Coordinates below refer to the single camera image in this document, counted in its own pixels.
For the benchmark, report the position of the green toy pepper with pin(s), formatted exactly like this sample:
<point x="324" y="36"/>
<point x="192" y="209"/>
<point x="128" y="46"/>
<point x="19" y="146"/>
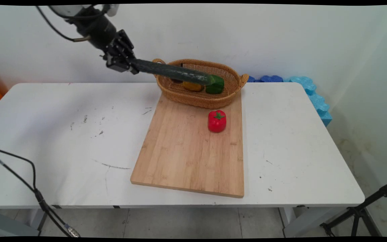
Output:
<point x="216" y="85"/>

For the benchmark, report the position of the white table leg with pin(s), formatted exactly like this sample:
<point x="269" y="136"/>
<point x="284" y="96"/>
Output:
<point x="15" y="223"/>
<point x="301" y="222"/>

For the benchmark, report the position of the wooden cutting board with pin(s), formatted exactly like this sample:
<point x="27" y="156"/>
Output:
<point x="190" y="151"/>

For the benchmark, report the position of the dark blue foam piece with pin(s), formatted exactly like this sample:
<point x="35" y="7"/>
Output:
<point x="267" y="79"/>

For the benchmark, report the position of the dark green cucumber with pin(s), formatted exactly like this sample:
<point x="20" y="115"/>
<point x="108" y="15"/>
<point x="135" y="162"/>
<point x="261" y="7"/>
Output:
<point x="176" y="72"/>

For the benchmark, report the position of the woven wicker basket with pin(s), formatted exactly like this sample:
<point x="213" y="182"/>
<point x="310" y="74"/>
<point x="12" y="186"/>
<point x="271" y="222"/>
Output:
<point x="200" y="99"/>

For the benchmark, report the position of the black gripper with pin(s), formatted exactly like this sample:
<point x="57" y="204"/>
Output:
<point x="99" y="30"/>

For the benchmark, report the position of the yellow toy pepper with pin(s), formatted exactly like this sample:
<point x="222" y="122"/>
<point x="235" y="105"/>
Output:
<point x="192" y="86"/>

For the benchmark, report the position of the light blue foam piece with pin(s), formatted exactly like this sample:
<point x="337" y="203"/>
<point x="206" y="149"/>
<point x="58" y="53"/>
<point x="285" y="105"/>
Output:
<point x="314" y="97"/>

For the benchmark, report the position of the dark purple toy fruit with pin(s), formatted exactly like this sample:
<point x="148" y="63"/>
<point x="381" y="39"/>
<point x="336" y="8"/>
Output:
<point x="176" y="80"/>

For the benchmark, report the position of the red toy pepper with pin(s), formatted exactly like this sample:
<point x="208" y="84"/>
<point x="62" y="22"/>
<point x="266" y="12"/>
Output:
<point x="217" y="121"/>

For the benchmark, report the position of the black tripod stand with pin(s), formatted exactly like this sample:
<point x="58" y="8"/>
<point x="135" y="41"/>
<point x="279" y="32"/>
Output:
<point x="358" y="211"/>

